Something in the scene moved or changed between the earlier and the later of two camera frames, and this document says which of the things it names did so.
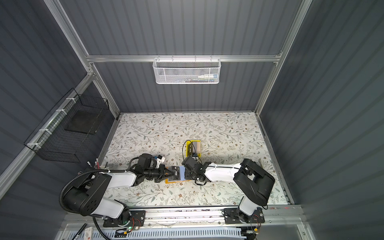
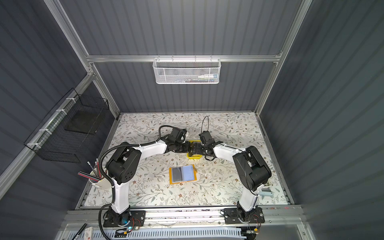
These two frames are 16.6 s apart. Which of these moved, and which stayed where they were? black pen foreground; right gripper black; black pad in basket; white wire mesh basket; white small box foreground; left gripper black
Moved: left gripper black; right gripper black
Stayed: white wire mesh basket; black pen foreground; white small box foreground; black pad in basket
